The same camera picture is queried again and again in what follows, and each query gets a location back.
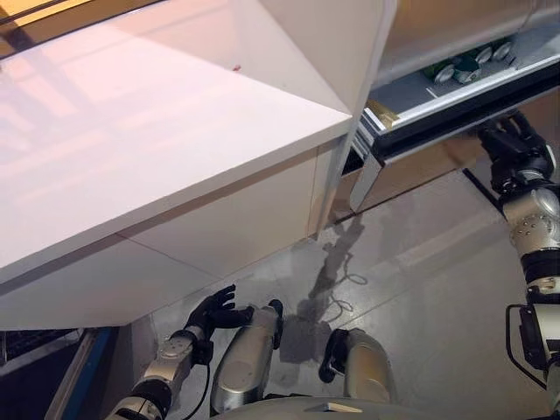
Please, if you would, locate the blue metal frame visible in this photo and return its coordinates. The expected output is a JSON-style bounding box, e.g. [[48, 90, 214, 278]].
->
[[43, 327, 120, 420]]

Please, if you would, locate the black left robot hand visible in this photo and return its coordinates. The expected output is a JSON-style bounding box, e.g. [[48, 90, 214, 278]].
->
[[183, 283, 255, 340]]

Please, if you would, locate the robot right leg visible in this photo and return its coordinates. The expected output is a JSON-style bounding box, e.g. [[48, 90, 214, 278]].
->
[[318, 327, 397, 404]]

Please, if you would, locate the white counter cabinet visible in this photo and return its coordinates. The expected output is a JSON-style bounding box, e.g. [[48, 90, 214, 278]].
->
[[0, 0, 386, 333]]

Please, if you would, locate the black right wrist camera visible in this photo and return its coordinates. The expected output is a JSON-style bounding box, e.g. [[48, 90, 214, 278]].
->
[[492, 168, 527, 194]]

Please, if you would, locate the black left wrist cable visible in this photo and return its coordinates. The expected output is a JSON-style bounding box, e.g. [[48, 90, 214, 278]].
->
[[199, 349, 214, 409]]

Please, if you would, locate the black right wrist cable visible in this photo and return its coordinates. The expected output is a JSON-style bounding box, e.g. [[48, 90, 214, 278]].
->
[[505, 304, 549, 387]]

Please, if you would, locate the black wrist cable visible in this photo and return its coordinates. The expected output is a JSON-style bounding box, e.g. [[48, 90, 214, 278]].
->
[[505, 304, 549, 387], [199, 349, 214, 409]]

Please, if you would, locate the fridge drawer with white bin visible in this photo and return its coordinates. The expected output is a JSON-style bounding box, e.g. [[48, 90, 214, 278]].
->
[[354, 41, 560, 214]]

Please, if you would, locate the grey robot torso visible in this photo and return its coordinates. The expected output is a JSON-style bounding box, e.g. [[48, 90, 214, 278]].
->
[[235, 395, 552, 420]]

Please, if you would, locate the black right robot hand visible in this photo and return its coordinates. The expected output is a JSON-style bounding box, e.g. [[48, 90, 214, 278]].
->
[[476, 111, 555, 166]]

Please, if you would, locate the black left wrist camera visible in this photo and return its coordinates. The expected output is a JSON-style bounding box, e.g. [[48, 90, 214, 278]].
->
[[192, 340, 214, 365]]

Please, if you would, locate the dark framed window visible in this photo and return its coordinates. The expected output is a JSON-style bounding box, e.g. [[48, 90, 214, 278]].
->
[[0, 0, 102, 58]]

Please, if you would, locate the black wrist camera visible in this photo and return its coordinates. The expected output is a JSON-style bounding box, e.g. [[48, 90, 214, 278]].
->
[[192, 340, 214, 365], [492, 168, 527, 194]]

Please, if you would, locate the white vertical cabinet panel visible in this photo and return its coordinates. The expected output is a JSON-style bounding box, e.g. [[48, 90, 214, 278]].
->
[[317, 0, 400, 242]]

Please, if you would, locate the stainless steel fridge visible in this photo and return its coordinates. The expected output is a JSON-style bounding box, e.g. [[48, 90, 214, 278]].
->
[[375, 0, 560, 215]]

